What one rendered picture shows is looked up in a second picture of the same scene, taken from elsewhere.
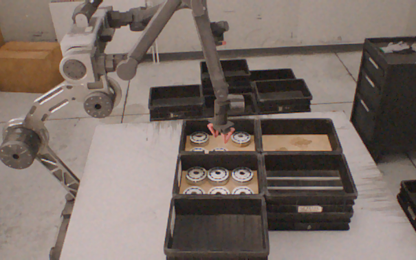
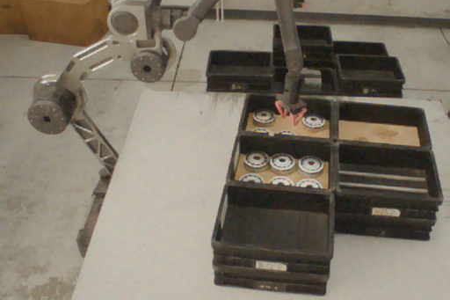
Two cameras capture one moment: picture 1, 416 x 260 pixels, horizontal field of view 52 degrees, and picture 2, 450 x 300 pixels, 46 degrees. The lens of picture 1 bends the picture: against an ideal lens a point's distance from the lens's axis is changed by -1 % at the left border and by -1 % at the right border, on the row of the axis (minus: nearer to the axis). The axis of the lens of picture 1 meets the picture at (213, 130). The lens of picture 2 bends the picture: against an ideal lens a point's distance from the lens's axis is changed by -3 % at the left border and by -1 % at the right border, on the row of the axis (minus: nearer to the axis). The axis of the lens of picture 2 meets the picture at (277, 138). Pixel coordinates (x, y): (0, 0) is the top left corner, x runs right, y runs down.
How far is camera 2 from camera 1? 0.10 m
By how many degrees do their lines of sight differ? 3
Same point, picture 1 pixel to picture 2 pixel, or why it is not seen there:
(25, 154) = (58, 117)
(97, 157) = (141, 129)
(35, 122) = (72, 81)
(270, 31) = not seen: outside the picture
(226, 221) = (286, 217)
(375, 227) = not seen: outside the picture
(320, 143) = (407, 136)
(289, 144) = (371, 134)
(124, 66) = (183, 24)
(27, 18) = not seen: outside the picture
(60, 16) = not seen: outside the picture
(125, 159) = (173, 134)
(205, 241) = (260, 237)
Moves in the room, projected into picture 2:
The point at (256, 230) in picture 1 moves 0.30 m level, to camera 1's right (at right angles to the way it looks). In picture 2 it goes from (320, 230) to (402, 236)
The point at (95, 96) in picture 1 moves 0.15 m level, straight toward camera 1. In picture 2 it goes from (145, 56) to (148, 76)
